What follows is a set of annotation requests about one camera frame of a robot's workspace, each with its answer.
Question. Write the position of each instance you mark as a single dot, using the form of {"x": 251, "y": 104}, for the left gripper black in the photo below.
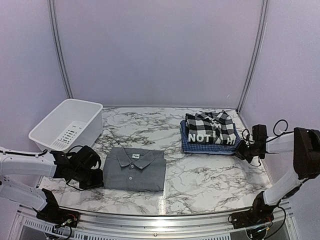
{"x": 98, "y": 181}

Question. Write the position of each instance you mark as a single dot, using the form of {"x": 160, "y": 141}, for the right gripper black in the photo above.
{"x": 239, "y": 152}

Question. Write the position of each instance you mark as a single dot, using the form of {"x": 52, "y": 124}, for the black shirt white letters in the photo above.
{"x": 205, "y": 138}

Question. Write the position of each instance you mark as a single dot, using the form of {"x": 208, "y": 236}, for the black white plaid shirt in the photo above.
{"x": 213, "y": 123}

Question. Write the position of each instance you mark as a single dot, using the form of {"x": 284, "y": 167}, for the white plastic bin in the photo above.
{"x": 73, "y": 122}

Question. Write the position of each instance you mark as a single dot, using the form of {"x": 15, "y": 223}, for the grey long sleeve shirt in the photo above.
{"x": 134, "y": 169}

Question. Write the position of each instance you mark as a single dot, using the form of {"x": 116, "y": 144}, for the blue checked shirt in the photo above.
{"x": 208, "y": 148}

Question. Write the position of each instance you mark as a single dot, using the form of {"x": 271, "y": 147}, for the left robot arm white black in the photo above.
{"x": 50, "y": 164}

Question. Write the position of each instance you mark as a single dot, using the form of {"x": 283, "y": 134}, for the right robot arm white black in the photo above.
{"x": 297, "y": 153}

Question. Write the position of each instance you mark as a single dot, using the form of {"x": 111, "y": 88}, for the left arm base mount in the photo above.
{"x": 53, "y": 213}

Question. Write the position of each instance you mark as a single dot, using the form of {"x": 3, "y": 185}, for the aluminium frame rail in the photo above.
{"x": 108, "y": 226}

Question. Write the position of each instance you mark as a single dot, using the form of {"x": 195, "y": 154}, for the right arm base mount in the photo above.
{"x": 252, "y": 217}

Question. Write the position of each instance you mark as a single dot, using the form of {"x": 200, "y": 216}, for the right wall aluminium profile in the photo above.
{"x": 255, "y": 54}

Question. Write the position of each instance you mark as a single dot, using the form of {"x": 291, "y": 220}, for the wall aluminium profile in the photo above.
{"x": 255, "y": 54}
{"x": 52, "y": 12}

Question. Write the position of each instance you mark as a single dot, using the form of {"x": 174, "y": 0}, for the left wall aluminium profile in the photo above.
{"x": 52, "y": 12}

